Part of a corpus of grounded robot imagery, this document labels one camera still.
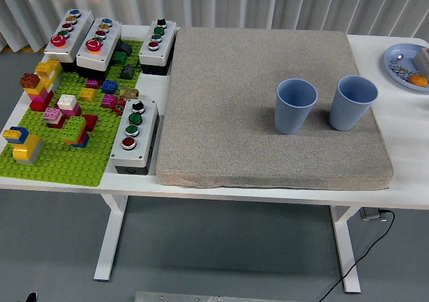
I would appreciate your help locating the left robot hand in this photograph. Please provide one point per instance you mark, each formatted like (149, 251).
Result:
(32, 297)

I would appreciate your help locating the blue ribbed cup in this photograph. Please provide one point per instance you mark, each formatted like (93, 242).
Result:
(348, 114)
(291, 118)

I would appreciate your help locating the white table leg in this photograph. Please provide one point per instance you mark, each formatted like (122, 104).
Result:
(347, 248)
(110, 235)

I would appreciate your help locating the green lego baseplate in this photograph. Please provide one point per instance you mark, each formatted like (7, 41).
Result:
(67, 168)

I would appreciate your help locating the yellow blue grey lego figure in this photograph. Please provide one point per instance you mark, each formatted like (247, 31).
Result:
(28, 146)

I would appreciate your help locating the green red blue lego stack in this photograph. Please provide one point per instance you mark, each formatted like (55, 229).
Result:
(73, 128)

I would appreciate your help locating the pink and red lego stack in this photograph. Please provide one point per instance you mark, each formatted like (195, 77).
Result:
(53, 114)

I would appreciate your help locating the white and magenta lego stack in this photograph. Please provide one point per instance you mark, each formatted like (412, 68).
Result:
(67, 101)

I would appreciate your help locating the tall multicolour lego tower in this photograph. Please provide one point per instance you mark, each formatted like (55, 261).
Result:
(42, 96)

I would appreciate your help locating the white four-button control box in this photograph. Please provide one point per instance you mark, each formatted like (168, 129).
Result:
(167, 34)
(147, 124)

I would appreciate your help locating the yellow lego brick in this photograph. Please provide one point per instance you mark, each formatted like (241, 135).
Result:
(88, 95)

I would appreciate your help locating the pink magenta lego brick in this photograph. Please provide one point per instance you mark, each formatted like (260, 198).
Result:
(108, 101)

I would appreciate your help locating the small magenta lego brick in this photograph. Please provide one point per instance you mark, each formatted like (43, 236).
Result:
(93, 83)

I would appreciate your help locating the blue lego brick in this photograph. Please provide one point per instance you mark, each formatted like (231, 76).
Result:
(110, 87)

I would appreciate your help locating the grey sloped lego brick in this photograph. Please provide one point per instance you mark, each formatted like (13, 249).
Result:
(127, 72)

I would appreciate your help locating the dark green lego brick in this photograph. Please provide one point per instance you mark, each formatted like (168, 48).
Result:
(120, 58)

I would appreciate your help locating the dark grey curved lego brick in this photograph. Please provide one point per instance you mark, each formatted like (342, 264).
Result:
(125, 47)

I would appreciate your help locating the grey-brown mat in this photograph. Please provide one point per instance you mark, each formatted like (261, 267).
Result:
(228, 114)

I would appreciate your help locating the white five-button control box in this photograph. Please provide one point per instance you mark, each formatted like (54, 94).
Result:
(82, 24)
(112, 34)

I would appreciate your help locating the grey power box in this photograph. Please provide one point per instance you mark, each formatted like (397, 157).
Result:
(370, 215)

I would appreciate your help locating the small orange fruit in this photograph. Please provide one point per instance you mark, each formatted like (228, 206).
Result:
(419, 80)

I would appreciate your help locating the light blue plate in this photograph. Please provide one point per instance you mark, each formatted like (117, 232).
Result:
(407, 49)

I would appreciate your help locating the grey metal block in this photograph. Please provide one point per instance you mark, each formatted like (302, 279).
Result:
(423, 57)

